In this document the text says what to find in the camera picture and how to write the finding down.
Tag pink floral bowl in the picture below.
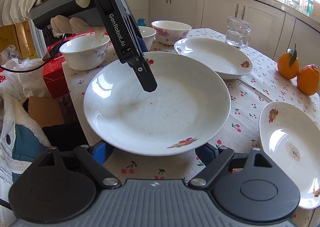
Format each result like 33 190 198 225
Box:
138 26 157 50
151 20 192 46

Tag large white fruit-print plate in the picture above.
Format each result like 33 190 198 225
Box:
84 52 231 156

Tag white kitchen cabinets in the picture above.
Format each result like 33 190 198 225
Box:
149 0 319 66

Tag left gloved hand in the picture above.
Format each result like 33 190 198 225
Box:
40 0 106 42

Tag stained white plate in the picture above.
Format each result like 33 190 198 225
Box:
259 101 320 210

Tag red printed carton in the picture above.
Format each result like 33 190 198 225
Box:
42 33 95 99

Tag glass mug with water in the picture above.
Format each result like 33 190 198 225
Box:
225 16 251 48

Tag orange with leaf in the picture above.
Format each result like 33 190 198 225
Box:
277 45 299 80

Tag bumpy orange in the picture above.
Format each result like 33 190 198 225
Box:
297 64 319 96

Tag black cable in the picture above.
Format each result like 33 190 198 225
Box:
0 34 67 74

